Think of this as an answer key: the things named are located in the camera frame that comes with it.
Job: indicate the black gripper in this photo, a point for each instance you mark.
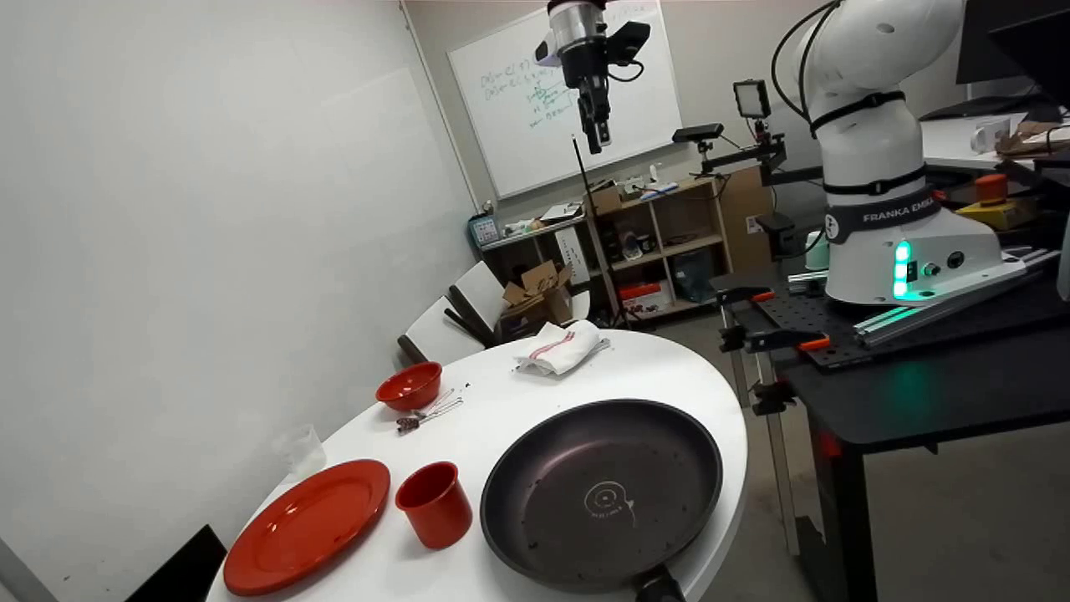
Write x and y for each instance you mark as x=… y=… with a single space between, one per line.
x=586 y=67

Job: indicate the red plastic cup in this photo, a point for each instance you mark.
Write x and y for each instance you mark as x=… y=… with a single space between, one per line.
x=434 y=508

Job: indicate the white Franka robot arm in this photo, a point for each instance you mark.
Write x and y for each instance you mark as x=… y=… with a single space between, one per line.
x=881 y=145

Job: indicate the low dark desk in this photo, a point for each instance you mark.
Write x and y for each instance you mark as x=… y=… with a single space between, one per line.
x=537 y=240

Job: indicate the wooden shelf unit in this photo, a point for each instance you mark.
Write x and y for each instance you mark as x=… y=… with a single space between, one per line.
x=658 y=245

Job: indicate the tall brown cardboard box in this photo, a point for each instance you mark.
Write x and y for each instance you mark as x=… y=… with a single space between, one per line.
x=743 y=219

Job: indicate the red white box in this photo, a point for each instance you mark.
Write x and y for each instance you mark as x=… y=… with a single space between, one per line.
x=644 y=299

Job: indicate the small open cardboard box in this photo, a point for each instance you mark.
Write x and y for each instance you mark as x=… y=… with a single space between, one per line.
x=537 y=296

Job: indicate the white folded cloth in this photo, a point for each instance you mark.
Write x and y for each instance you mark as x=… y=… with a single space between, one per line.
x=559 y=349

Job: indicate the folded white chairs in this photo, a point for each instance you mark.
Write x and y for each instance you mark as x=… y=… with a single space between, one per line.
x=451 y=318

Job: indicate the black orange clamp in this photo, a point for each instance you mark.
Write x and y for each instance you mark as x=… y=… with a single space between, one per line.
x=769 y=396
x=743 y=318

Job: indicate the metal toy spoon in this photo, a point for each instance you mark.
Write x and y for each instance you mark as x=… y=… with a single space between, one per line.
x=444 y=404

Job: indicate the red plastic bowl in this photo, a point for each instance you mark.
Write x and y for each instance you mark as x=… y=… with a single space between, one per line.
x=410 y=387

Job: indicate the slotted metal toy spatula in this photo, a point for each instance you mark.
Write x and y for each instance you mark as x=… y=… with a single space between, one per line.
x=410 y=423

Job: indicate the black frying pan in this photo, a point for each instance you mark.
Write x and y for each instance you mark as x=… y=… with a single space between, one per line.
x=604 y=498

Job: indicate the red emergency stop button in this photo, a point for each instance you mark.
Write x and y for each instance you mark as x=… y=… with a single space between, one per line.
x=989 y=186

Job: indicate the black monitor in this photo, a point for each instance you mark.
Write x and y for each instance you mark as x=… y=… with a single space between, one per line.
x=1008 y=38

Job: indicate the black robot table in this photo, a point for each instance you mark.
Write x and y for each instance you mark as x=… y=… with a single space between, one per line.
x=947 y=378

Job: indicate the red plastic plate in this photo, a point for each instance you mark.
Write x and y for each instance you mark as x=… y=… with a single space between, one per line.
x=306 y=526

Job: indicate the camera light on stand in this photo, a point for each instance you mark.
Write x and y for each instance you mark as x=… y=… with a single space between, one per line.
x=749 y=103

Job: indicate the aluminium rail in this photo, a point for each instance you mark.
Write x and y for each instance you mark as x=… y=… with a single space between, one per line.
x=958 y=294

